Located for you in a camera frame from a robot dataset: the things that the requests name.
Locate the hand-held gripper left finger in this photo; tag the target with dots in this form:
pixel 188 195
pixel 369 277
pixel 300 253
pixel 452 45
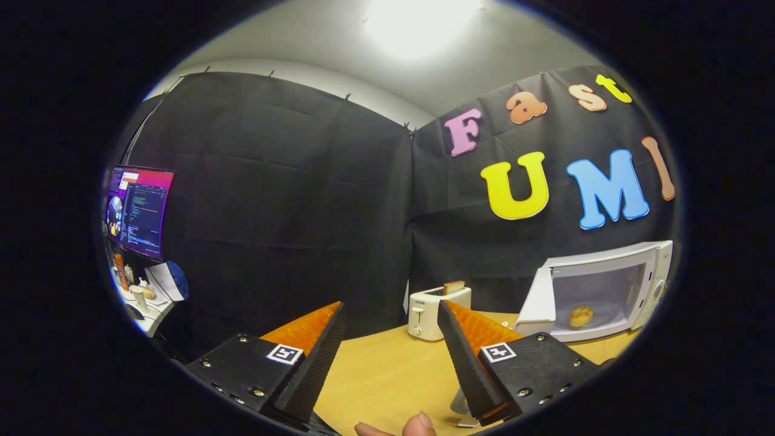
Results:
pixel 315 369

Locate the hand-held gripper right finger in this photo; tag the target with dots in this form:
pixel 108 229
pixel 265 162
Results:
pixel 469 369

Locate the white microwave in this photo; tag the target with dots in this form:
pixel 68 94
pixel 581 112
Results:
pixel 536 309

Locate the golden bread bun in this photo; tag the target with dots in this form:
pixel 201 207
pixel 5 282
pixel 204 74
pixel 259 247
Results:
pixel 581 316

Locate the cream toaster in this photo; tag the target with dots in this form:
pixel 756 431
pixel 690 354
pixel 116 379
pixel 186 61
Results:
pixel 430 315

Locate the toast slice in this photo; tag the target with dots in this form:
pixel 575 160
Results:
pixel 454 287

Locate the black backdrop cloth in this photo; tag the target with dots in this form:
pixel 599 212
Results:
pixel 290 212

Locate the blue cap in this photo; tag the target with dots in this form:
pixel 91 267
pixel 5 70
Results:
pixel 178 281

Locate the white side desk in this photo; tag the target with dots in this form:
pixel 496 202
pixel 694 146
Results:
pixel 151 318

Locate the white paper sheet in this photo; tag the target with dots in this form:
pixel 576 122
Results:
pixel 160 283

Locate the white cup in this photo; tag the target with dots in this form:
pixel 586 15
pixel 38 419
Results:
pixel 138 298

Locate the orange can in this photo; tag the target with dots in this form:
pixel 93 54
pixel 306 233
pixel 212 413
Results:
pixel 120 272

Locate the computer monitor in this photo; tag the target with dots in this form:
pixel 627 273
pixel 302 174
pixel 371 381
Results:
pixel 140 209

